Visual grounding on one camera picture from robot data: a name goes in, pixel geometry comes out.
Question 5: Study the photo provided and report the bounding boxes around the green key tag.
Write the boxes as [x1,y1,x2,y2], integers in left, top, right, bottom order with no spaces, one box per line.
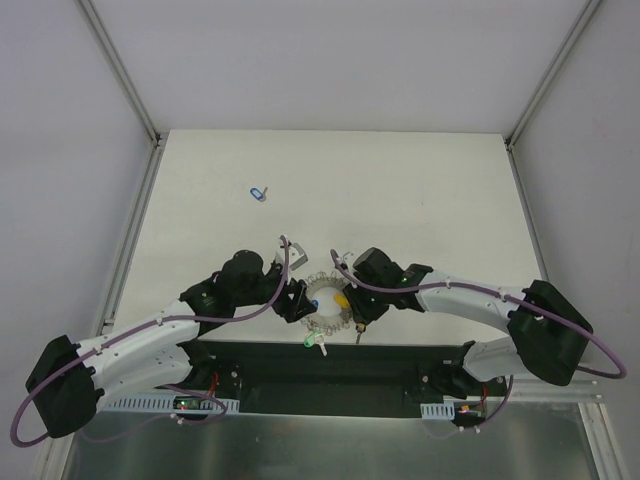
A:
[303,331,321,348]

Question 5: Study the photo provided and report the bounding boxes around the silver key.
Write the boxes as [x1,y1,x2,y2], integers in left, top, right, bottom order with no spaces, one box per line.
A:
[316,335,328,357]

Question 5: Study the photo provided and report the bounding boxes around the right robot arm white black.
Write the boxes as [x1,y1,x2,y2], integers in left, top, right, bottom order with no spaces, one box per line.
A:
[332,247,593,399]

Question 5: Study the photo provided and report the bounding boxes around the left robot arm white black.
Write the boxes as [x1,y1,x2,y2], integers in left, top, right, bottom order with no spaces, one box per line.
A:
[18,242,316,438]

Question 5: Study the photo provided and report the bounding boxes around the blue tagged key on table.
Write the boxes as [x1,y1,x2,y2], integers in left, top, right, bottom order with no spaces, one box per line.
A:
[249,187,268,202]

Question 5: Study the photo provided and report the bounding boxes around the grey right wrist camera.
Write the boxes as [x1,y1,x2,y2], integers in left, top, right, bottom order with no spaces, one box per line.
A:
[337,251,355,271]

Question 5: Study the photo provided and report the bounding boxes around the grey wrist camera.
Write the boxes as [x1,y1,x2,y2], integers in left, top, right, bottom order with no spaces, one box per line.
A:
[273,240,308,274]
[337,251,355,271]

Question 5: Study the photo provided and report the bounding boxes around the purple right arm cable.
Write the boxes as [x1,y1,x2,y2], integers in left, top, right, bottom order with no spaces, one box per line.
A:
[329,248,627,436]

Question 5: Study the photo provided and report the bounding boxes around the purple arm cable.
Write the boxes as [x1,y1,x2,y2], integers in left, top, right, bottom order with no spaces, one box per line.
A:
[9,234,294,447]
[329,248,627,436]

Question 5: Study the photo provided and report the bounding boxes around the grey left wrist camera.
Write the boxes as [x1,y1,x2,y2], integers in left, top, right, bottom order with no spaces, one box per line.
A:
[273,240,308,274]

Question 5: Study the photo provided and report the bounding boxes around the right white cable duct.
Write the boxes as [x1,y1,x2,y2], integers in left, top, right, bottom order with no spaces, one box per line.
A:
[420,401,456,421]

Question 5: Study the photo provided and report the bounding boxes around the white cable duct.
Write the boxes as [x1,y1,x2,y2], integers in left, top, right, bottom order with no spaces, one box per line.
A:
[420,401,456,421]
[104,393,240,415]

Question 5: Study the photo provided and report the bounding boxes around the left white cable duct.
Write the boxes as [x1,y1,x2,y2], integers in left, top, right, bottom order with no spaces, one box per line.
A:
[104,393,240,415]

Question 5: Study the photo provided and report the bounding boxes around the right side frame rail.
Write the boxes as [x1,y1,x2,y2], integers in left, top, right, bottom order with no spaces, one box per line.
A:
[505,147,548,281]

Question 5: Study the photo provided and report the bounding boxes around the frame rail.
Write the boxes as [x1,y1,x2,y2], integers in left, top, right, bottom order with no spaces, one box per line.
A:
[91,136,167,336]
[505,147,548,281]

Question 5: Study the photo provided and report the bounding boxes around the left side frame rail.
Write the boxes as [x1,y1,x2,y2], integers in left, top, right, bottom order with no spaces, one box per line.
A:
[91,136,167,336]

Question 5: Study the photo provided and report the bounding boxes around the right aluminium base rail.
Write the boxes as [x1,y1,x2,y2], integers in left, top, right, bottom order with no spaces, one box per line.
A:
[510,377,603,403]

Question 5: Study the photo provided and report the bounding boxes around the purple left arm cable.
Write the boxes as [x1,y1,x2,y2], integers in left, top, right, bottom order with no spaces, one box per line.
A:
[9,234,294,447]

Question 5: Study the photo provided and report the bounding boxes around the right aluminium frame post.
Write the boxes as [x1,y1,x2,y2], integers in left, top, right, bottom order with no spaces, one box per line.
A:
[505,0,605,152]

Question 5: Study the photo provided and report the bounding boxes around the aluminium frame post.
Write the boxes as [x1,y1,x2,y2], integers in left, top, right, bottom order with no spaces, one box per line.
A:
[75,0,162,146]
[505,0,605,152]

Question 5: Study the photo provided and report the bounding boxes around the left aluminium frame post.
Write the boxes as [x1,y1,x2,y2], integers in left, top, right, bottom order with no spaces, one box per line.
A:
[75,0,162,146]

